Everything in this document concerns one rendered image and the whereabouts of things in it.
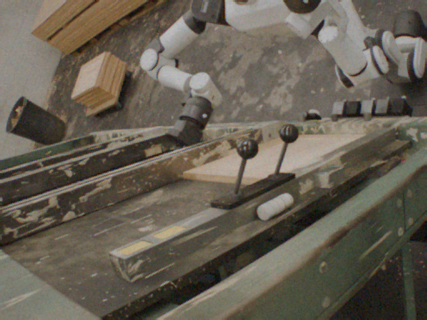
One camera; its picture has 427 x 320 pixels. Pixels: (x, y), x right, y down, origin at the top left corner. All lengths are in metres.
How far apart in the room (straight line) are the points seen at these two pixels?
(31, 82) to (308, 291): 6.58
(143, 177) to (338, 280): 0.70
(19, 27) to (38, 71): 0.76
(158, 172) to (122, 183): 0.12
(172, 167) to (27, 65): 5.91
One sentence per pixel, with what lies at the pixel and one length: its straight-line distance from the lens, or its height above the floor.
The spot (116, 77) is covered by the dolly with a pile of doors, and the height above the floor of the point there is 0.19.
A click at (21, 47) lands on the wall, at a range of 7.08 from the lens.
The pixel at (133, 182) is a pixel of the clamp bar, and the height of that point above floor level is 1.43.
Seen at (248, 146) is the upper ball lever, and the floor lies 1.53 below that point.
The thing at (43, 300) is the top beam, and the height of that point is 1.85.
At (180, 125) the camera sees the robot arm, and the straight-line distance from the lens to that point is 1.33.
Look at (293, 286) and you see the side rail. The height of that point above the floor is 1.61.
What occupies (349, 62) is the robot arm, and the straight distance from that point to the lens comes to 1.10.
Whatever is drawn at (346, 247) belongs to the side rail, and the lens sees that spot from 0.60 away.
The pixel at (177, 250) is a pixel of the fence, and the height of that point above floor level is 1.58.
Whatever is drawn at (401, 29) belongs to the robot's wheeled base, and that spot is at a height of 0.36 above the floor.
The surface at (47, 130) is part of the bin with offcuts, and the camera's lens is 5.61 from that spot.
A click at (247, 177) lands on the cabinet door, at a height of 1.28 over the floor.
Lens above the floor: 2.03
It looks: 41 degrees down
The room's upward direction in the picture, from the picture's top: 62 degrees counter-clockwise
